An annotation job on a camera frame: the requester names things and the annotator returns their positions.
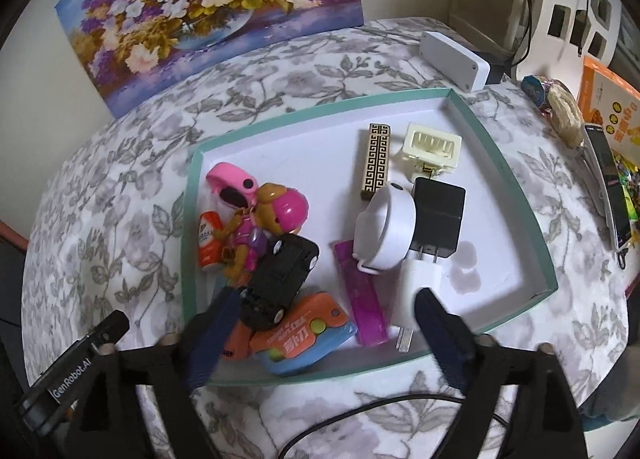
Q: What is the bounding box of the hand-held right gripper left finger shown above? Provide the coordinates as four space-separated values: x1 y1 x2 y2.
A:
62 287 243 459

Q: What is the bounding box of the white rectangular power bank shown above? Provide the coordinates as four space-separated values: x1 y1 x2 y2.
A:
419 30 491 91

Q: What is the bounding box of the purple lighter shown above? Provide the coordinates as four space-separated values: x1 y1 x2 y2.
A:
334 239 390 347

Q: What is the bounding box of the black plug charger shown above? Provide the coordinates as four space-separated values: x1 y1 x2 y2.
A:
410 176 467 262

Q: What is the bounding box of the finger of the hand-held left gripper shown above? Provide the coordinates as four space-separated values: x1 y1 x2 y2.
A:
90 310 131 356

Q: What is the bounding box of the dark blue cloth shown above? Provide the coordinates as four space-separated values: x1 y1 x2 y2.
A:
580 339 636 432

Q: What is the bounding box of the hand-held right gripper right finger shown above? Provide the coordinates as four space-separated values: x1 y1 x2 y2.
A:
415 287 588 459

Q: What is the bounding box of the black toy car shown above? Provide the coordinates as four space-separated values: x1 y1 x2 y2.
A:
239 234 321 332

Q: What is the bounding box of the thin black cable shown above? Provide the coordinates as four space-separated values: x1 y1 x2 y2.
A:
277 391 506 459

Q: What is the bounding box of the pink flash drive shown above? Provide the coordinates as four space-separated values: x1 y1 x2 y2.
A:
206 162 259 212

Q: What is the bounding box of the white plug charger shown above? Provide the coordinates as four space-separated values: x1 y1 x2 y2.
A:
390 249 443 354

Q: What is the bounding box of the cream plastic hair clip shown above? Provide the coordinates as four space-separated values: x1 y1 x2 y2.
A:
400 122 463 177

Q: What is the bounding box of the pink toy dog figure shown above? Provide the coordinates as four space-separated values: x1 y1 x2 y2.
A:
215 182 308 290

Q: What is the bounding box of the orange blue utility knife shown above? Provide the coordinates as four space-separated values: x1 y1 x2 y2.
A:
249 291 358 377

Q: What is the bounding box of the orange book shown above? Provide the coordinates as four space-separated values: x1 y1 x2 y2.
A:
575 56 640 160

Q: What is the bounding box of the white red small tube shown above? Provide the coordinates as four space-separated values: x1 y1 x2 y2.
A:
198 212 224 269

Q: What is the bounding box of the gold patterned lighter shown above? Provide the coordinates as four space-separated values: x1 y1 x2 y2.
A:
359 123 393 201

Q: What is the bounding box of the cream mesh bundle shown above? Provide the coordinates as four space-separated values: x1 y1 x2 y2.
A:
542 84 586 147

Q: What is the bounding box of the red-brown furniture edge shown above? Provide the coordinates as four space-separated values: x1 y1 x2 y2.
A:
0 219 31 252

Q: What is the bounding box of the green colourful packet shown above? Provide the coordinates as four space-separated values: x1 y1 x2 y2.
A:
612 149 640 247

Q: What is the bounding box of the black power adapter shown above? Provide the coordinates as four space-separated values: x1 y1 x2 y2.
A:
477 52 513 86

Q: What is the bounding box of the orange pink plastic case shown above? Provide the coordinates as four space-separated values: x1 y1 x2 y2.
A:
220 321 256 362

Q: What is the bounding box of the teal cardboard box lid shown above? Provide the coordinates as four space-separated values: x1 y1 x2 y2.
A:
181 88 558 379

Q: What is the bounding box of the smartphone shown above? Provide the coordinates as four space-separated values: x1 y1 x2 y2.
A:
584 123 632 250

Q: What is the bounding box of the blue round tin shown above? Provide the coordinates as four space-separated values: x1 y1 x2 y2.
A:
521 74 553 110

